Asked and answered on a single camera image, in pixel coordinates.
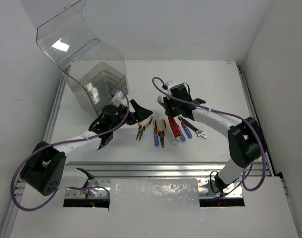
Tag red blue screwdriver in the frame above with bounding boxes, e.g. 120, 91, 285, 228
153, 119, 159, 147
178, 125, 186, 142
178, 117, 192, 139

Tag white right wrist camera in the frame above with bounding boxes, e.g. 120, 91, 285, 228
162, 81, 177, 91

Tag black handled adjustable wrench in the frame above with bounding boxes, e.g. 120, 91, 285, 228
180, 117, 208, 139

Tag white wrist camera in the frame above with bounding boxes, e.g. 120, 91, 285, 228
112, 90, 127, 107
162, 81, 177, 91

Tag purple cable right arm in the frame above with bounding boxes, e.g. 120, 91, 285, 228
151, 76, 268, 199

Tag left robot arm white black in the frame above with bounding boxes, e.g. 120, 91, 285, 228
20, 100, 153, 196

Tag red handled adjustable wrench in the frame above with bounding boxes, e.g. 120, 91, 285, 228
156, 96, 181, 146

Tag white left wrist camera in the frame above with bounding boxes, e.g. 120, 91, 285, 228
112, 90, 127, 107

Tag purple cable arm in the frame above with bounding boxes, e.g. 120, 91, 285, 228
10, 88, 130, 211
151, 76, 268, 199

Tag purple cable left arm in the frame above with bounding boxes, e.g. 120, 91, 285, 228
10, 88, 130, 211

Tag yellow black long-nose pliers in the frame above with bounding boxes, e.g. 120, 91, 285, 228
155, 119, 166, 148

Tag clear stacked plastic container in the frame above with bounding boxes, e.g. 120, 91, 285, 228
62, 39, 128, 116

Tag yellow black needle-nose pliers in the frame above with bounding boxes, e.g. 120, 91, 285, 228
136, 116, 153, 141

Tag aluminium frame rail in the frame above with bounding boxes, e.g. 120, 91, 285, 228
1, 60, 298, 238

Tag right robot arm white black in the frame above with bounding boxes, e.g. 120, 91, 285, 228
158, 81, 267, 192

